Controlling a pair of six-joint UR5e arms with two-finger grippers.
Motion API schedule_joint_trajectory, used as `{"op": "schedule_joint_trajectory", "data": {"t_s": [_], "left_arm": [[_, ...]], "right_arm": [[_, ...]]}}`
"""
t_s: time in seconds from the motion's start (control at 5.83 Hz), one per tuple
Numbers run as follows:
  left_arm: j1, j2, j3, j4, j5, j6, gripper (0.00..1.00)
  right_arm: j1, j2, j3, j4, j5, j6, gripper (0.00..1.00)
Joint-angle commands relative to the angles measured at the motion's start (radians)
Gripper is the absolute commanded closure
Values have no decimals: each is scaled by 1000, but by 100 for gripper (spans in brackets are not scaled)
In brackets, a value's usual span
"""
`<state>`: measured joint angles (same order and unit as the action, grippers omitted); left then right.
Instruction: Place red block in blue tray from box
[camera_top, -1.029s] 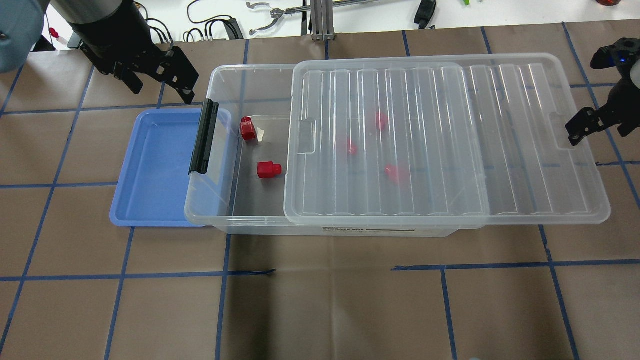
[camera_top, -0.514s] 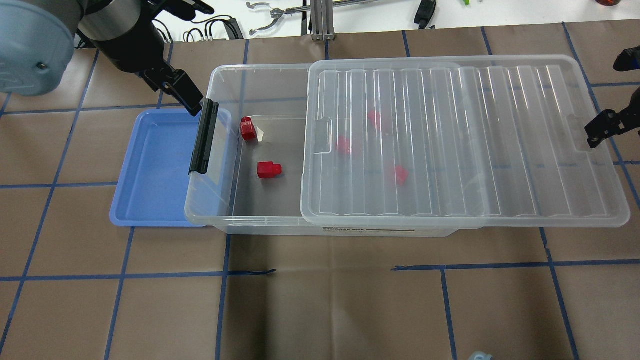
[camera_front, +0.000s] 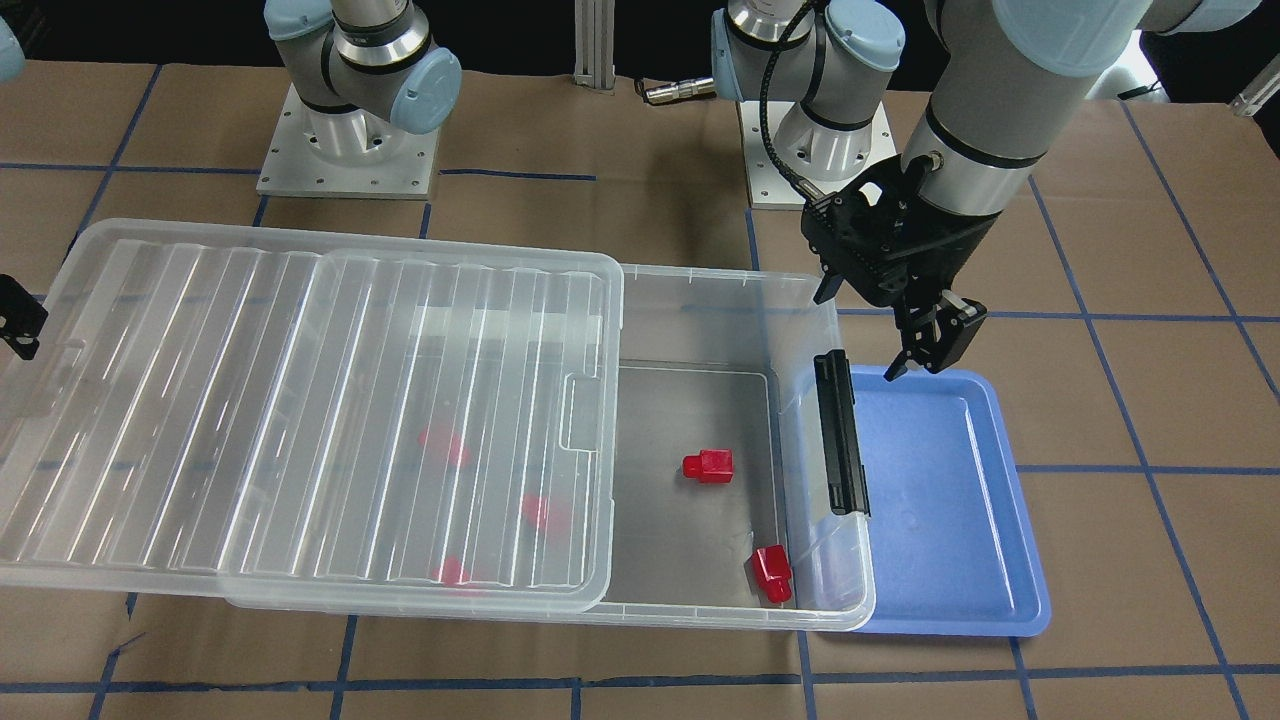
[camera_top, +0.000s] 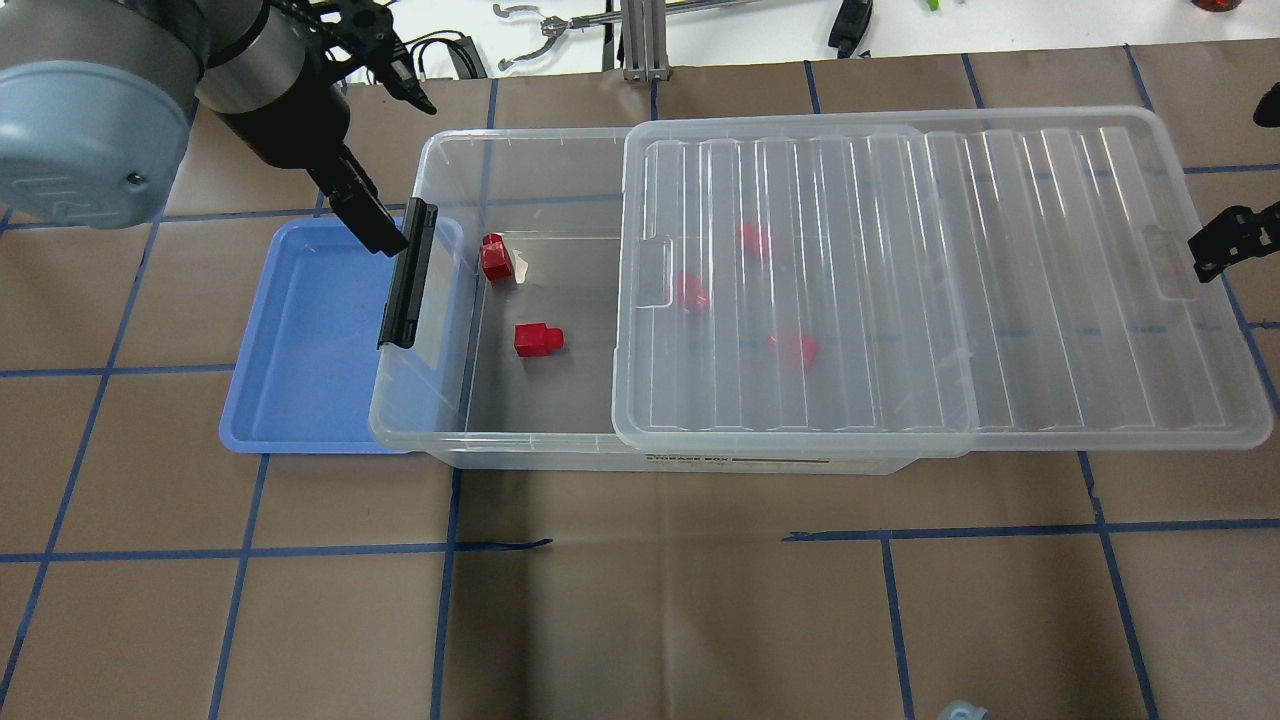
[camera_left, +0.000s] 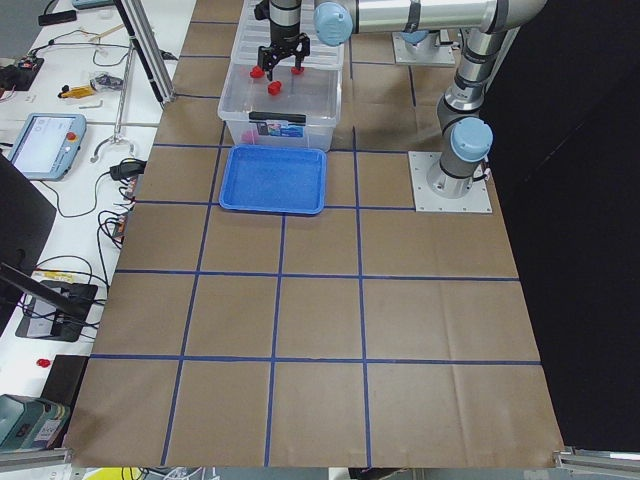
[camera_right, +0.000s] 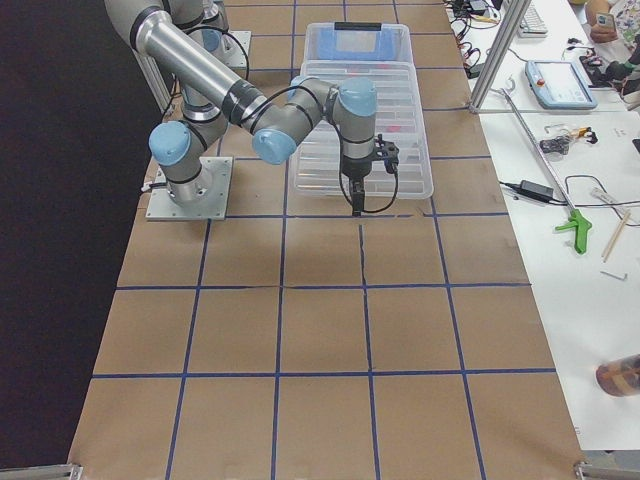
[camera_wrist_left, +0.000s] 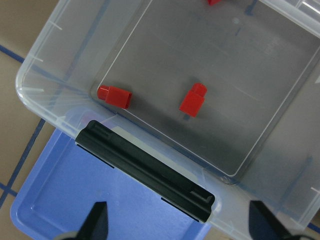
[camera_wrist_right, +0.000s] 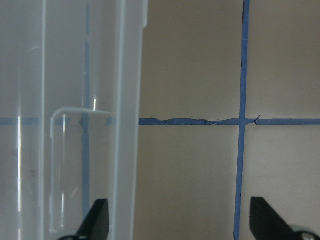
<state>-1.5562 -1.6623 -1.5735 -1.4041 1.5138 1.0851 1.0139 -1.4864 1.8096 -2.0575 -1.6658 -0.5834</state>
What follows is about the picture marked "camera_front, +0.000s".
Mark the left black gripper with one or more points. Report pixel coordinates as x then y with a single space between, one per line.
957 247

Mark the black box latch handle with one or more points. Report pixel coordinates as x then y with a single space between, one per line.
846 480

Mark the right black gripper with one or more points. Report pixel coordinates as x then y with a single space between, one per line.
17 318

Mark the clear plastic storage box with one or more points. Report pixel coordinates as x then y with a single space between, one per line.
740 450

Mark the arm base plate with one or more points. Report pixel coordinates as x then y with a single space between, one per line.
828 158
314 155

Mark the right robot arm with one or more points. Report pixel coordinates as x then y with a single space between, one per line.
358 66

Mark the red block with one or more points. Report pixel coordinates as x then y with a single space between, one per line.
709 466
772 574
443 447
549 515
450 573

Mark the clear ribbed box lid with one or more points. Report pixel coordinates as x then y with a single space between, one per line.
128 437

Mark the aluminium frame post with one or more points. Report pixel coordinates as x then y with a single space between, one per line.
594 23

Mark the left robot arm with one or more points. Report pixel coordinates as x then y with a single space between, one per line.
1016 72

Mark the blue plastic tray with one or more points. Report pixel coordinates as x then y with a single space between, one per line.
953 547

